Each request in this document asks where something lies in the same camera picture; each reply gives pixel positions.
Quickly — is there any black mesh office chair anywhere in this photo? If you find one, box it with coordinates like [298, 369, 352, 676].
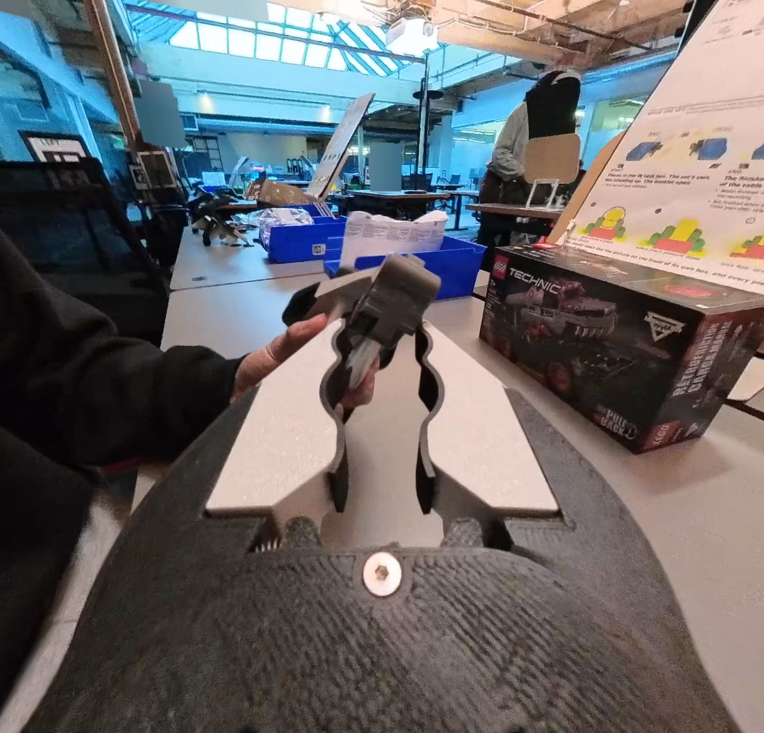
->
[0, 158, 172, 347]

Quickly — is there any person's black sweater torso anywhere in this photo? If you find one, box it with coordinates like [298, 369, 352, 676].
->
[0, 225, 180, 686]

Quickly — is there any person's left hand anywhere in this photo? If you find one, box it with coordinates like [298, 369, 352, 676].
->
[230, 314, 330, 404]

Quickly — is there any black framed sign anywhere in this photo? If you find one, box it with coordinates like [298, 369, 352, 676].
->
[19, 130, 92, 165]

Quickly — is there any black lego set box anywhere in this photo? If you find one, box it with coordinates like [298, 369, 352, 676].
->
[479, 244, 764, 454]

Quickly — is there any small wooden board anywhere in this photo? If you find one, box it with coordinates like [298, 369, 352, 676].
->
[523, 133, 582, 184]

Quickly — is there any clear acrylic picture stand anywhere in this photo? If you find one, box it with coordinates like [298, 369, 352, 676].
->
[525, 178, 575, 209]

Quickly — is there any printed instruction sheet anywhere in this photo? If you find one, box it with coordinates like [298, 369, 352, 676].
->
[564, 0, 764, 296]

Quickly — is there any marker tag stand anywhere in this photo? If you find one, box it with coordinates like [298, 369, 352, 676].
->
[134, 148, 181, 194]

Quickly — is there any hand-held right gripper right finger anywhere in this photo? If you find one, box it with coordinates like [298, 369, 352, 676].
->
[415, 321, 561, 536]

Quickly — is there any idle black gripper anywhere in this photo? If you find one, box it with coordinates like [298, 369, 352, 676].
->
[188, 186, 255, 248]

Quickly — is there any blue plastic storage bin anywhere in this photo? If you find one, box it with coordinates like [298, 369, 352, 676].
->
[324, 234, 488, 302]
[263, 204, 349, 264]

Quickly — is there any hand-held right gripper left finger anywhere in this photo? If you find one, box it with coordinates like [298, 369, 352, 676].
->
[205, 321, 349, 536]

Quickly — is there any wooden post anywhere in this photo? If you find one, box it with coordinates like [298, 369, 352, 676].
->
[80, 0, 142, 150]

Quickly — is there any white printed plastic bag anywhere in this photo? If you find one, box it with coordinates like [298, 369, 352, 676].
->
[339, 209, 450, 281]

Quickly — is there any grey lego chassis assembly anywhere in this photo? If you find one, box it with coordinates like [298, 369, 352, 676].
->
[343, 254, 444, 387]

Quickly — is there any clear plastic bag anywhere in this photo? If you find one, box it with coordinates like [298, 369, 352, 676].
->
[248, 206, 306, 230]

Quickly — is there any person's left forearm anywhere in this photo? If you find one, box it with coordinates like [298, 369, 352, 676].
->
[90, 339, 249, 468]

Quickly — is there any brown cardboard box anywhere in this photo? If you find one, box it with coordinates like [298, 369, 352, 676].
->
[245, 178, 318, 209]

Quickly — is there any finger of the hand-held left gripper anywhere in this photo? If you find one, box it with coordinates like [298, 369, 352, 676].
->
[345, 334, 381, 389]
[313, 266, 384, 323]

